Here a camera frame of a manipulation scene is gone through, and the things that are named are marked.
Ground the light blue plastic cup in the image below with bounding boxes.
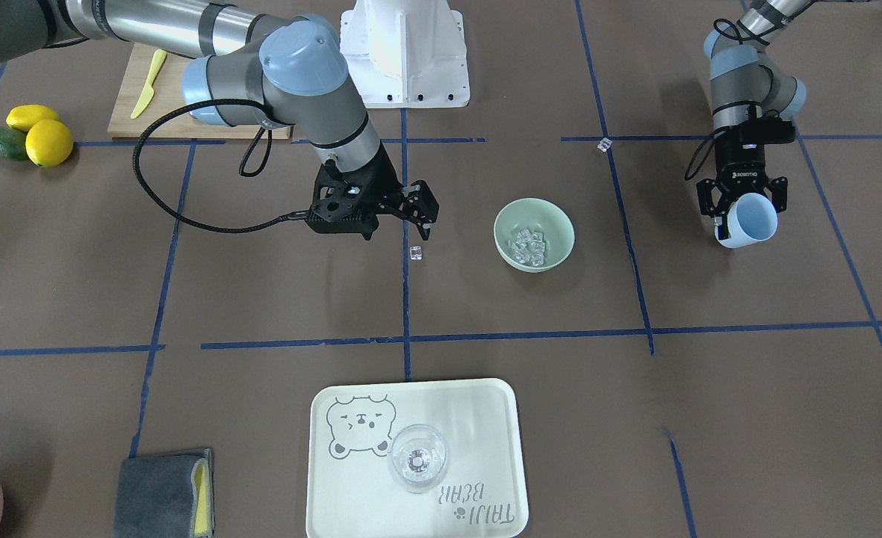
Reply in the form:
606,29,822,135
714,193,778,249

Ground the clear wine glass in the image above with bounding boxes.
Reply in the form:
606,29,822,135
388,424,450,494

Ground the green avocado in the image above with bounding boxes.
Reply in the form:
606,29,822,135
0,126,30,162

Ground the cream bear serving tray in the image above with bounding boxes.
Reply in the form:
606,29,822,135
305,378,529,537

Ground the grey yellow folded cloth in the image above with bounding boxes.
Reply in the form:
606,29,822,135
112,448,215,537

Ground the yellow lemon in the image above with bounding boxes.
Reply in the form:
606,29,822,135
25,120,75,168
6,105,60,133

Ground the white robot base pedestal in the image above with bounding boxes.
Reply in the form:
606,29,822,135
338,1,471,110

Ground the mint green bowl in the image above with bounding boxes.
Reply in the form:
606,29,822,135
493,197,575,273

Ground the yellow plastic knife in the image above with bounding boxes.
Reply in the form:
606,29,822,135
129,49,168,120

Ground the wooden cutting board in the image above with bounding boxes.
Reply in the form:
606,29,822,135
107,44,258,140

